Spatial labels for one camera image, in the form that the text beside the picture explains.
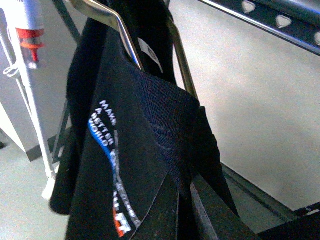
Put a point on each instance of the black rack base frame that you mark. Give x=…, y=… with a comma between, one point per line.
x=267, y=217

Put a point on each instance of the dark diagonal rack brace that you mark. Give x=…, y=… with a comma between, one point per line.
x=67, y=19

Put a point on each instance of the black printed t-shirt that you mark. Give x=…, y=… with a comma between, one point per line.
x=137, y=139

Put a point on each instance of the white stand with red clamp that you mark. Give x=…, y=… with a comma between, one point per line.
x=26, y=29

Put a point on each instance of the grey perforated rack post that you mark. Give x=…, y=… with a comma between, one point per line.
x=295, y=21

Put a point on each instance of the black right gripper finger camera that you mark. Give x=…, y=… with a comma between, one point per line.
x=214, y=219

